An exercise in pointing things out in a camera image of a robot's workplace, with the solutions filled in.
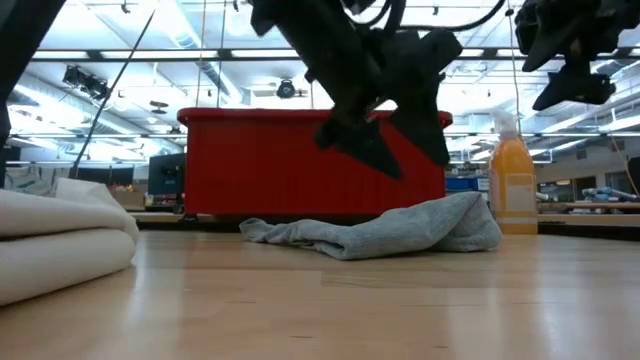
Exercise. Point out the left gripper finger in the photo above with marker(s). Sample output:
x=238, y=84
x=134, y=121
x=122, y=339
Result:
x=365, y=147
x=425, y=100

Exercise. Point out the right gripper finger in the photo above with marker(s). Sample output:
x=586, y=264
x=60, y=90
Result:
x=575, y=90
x=547, y=47

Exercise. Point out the light grey garment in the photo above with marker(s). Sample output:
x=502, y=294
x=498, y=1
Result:
x=390, y=230

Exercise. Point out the red plastic laundry bin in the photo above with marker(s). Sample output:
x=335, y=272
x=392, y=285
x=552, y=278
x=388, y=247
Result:
x=250, y=165

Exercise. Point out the black ceiling dome fixture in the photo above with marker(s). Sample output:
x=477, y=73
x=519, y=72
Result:
x=286, y=89

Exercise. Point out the blue crate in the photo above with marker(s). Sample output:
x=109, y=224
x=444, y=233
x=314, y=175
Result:
x=465, y=183

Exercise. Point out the blue grey machine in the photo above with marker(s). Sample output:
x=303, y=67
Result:
x=607, y=193

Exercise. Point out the orange spray bottle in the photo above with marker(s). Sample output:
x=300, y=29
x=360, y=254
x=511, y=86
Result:
x=512, y=190

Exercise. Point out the black ceiling disc fixture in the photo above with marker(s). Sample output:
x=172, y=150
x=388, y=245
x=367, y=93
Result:
x=159, y=106

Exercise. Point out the black monitor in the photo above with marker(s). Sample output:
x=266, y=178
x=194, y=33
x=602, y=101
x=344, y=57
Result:
x=165, y=175

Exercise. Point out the brown cardboard box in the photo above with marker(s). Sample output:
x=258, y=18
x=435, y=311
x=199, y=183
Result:
x=127, y=198

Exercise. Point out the black ceiling spotlight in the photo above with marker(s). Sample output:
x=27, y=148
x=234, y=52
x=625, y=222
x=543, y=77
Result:
x=85, y=82

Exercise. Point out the white canvas tote bag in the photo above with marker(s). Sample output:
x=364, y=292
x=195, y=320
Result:
x=55, y=250

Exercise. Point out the black aluminium table frame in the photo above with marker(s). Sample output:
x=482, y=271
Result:
x=160, y=226

